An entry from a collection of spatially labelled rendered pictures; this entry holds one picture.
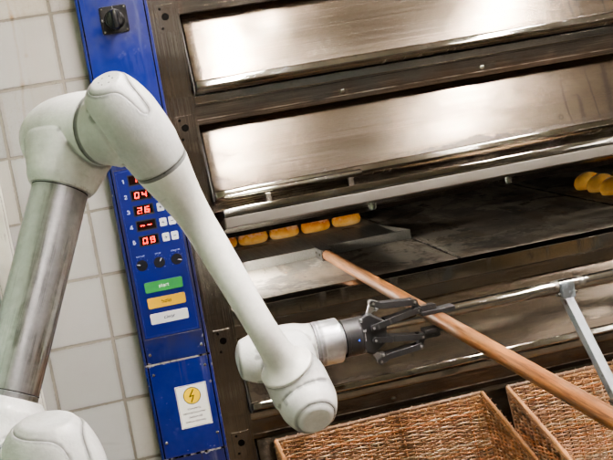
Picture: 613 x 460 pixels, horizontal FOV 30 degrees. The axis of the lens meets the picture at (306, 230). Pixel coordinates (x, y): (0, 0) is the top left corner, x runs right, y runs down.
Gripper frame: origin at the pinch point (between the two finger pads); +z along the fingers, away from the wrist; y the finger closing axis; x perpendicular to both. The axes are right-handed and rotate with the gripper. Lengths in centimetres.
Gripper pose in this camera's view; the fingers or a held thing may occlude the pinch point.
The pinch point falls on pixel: (438, 318)
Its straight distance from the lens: 231.8
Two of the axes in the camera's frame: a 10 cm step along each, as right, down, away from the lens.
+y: 1.6, 9.8, 1.5
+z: 9.6, -1.9, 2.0
